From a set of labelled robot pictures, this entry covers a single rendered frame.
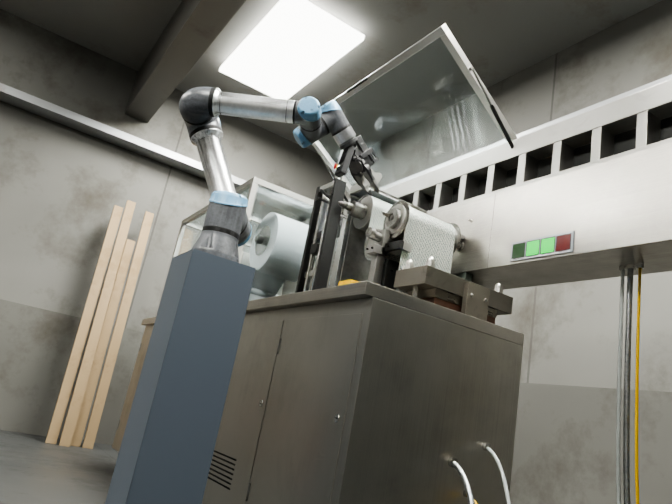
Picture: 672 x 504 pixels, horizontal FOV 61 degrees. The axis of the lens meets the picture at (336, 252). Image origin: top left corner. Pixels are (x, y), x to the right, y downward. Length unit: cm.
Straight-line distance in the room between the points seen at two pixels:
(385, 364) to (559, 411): 180
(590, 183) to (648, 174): 19
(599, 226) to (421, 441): 84
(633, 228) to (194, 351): 130
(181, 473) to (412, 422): 64
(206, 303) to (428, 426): 73
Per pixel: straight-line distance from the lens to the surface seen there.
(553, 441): 331
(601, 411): 317
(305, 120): 192
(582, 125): 214
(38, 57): 542
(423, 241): 210
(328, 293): 176
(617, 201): 192
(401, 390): 166
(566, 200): 204
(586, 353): 328
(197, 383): 165
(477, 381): 186
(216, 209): 177
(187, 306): 164
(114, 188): 515
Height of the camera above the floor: 52
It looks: 16 degrees up
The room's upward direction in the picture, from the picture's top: 11 degrees clockwise
